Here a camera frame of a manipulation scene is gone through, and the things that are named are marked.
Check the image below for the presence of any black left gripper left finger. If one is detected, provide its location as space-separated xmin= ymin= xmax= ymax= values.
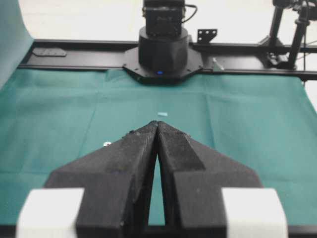
xmin=45 ymin=121 xmax=158 ymax=238

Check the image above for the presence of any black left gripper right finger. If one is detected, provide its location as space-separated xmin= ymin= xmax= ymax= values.
xmin=157 ymin=121 xmax=263 ymax=229

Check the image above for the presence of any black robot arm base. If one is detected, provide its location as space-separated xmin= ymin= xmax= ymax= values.
xmin=123 ymin=0 xmax=203 ymax=84

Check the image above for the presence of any small light blue tape piece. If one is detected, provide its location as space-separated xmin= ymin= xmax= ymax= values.
xmin=158 ymin=112 xmax=168 ymax=117

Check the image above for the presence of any green table cloth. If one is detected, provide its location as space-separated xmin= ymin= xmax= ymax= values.
xmin=0 ymin=0 xmax=317 ymax=225

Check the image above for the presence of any black aluminium frame rail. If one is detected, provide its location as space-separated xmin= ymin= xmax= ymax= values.
xmin=18 ymin=40 xmax=317 ymax=84

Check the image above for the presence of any black camera stand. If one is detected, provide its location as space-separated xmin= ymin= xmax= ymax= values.
xmin=259 ymin=0 xmax=317 ymax=70

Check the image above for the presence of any black corner bracket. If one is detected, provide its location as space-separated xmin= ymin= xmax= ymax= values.
xmin=197 ymin=29 xmax=217 ymax=44

